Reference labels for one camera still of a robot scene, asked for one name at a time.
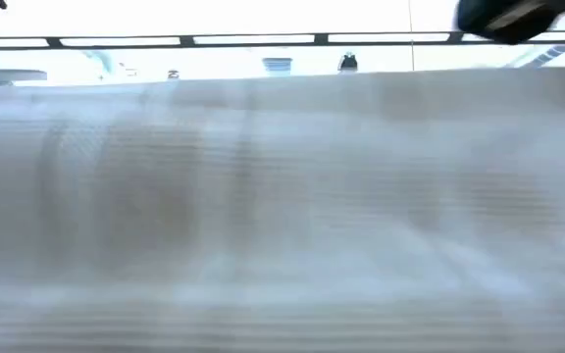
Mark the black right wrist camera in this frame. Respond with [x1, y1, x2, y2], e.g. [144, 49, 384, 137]
[455, 0, 565, 46]

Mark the black hanging camera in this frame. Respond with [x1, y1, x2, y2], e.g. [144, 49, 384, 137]
[336, 52, 360, 75]

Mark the white air vent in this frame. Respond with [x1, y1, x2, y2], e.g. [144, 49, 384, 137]
[261, 57, 294, 76]

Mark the white towel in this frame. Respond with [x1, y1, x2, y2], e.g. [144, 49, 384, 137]
[0, 66, 565, 353]

